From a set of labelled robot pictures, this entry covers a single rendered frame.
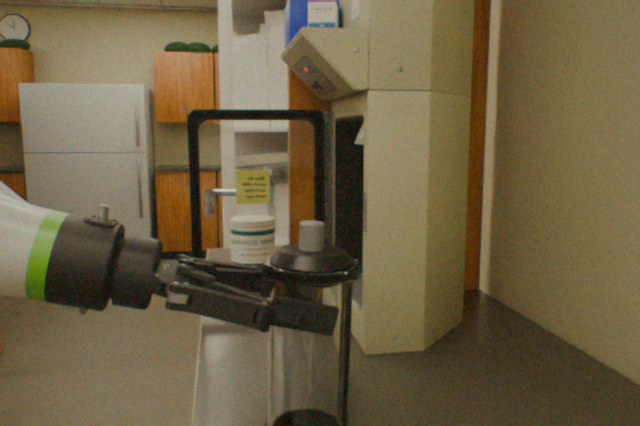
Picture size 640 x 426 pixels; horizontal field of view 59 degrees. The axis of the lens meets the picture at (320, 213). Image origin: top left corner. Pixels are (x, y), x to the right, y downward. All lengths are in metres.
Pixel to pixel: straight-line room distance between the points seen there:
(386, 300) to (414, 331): 0.08
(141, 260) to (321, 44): 0.52
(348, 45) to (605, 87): 0.47
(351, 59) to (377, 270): 0.37
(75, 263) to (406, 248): 0.61
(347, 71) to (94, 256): 0.55
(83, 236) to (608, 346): 0.91
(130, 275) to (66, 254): 0.06
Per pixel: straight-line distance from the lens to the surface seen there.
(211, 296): 0.55
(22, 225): 0.60
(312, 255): 0.59
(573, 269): 1.22
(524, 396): 0.96
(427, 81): 1.01
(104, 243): 0.59
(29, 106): 6.08
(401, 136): 0.99
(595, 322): 1.18
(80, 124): 5.97
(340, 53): 0.97
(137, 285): 0.59
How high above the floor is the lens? 1.34
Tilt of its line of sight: 8 degrees down
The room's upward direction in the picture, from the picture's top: straight up
